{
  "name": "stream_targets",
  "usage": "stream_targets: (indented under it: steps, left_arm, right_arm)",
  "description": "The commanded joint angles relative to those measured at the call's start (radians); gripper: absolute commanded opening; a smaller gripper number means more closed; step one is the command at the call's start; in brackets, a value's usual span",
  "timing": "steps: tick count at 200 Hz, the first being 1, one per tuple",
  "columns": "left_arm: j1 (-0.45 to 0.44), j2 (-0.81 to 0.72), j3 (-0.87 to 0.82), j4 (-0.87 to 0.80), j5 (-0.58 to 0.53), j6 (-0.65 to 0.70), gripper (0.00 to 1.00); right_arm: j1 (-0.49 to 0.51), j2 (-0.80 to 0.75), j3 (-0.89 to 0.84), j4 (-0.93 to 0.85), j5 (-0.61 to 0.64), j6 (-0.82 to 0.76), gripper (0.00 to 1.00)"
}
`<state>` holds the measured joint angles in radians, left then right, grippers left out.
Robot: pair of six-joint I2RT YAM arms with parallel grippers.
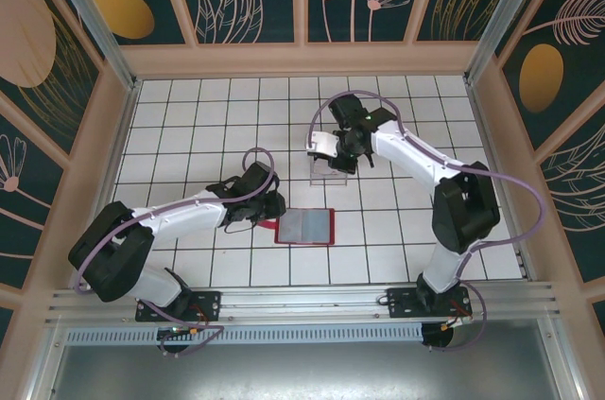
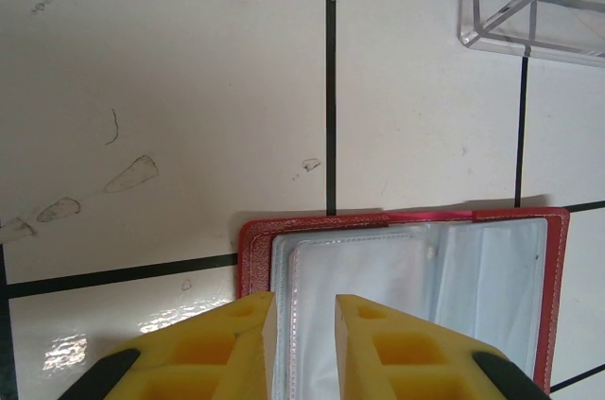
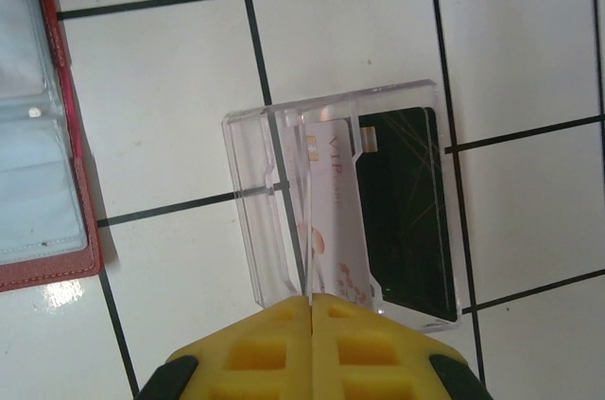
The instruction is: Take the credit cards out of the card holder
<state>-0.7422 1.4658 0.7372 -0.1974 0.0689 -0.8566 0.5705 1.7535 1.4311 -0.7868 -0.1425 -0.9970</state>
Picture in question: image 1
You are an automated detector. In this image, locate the grey metal sheet panel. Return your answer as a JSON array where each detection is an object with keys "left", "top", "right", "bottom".
[{"left": 27, "top": 342, "right": 582, "bottom": 400}]

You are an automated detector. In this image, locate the aluminium mounting rail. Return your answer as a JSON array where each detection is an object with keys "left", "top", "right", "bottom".
[{"left": 44, "top": 281, "right": 562, "bottom": 325}]

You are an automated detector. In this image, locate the aluminium upright post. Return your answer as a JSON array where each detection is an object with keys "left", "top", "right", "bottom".
[
  {"left": 40, "top": 0, "right": 143, "bottom": 92},
  {"left": 465, "top": 0, "right": 568, "bottom": 84}
]

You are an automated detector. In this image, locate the red leather card holder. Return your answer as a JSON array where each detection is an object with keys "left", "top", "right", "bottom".
[{"left": 257, "top": 208, "right": 336, "bottom": 247}]

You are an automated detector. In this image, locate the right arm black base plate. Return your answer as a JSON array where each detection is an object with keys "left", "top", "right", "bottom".
[{"left": 386, "top": 287, "right": 473, "bottom": 319}]

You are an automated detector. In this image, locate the clear acrylic card stand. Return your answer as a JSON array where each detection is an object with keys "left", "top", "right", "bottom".
[{"left": 307, "top": 153, "right": 352, "bottom": 188}]

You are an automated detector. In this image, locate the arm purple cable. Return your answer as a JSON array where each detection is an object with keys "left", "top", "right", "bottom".
[
  {"left": 75, "top": 148, "right": 279, "bottom": 358},
  {"left": 306, "top": 92, "right": 546, "bottom": 354}
]

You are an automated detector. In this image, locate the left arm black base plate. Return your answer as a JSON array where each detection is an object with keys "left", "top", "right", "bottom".
[{"left": 135, "top": 290, "right": 222, "bottom": 323}]

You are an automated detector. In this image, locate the slotted grey cable duct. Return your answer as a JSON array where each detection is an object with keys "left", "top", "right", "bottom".
[{"left": 63, "top": 323, "right": 424, "bottom": 347}]

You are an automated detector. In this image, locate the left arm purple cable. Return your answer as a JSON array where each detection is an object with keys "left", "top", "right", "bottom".
[{"left": 75, "top": 148, "right": 279, "bottom": 358}]

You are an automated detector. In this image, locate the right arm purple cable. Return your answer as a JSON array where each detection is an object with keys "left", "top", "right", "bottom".
[{"left": 306, "top": 92, "right": 546, "bottom": 354}]

